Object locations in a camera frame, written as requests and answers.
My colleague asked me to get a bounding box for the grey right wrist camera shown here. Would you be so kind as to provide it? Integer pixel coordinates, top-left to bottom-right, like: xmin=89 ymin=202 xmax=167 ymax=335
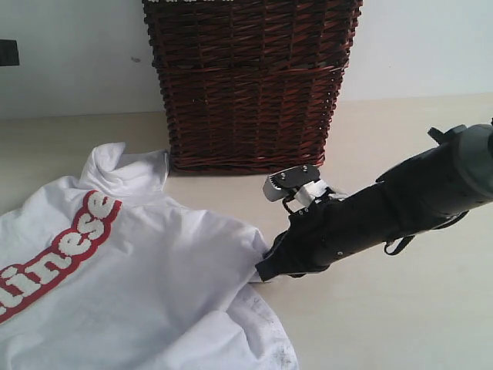
xmin=263 ymin=164 xmax=347 ymax=204

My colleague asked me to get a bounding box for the dark red wicker basket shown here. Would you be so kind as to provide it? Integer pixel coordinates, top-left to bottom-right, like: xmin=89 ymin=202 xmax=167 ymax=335
xmin=143 ymin=0 xmax=362 ymax=175

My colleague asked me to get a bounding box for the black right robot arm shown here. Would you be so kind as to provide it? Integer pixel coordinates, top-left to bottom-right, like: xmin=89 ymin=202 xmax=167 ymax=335
xmin=256 ymin=124 xmax=492 ymax=282

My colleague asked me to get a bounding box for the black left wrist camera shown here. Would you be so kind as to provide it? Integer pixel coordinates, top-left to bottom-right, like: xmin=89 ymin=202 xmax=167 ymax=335
xmin=0 ymin=39 xmax=20 ymax=67

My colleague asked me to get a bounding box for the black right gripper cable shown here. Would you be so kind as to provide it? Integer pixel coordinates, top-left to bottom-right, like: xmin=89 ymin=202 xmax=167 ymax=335
xmin=383 ymin=215 xmax=469 ymax=256

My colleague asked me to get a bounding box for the white t-shirt red lettering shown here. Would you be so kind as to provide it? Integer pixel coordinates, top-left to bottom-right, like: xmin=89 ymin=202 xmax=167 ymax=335
xmin=1 ymin=143 xmax=299 ymax=369

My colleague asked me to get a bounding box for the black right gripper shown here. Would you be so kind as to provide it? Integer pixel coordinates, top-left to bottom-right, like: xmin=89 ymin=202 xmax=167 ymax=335
xmin=255 ymin=183 xmax=450 ymax=285

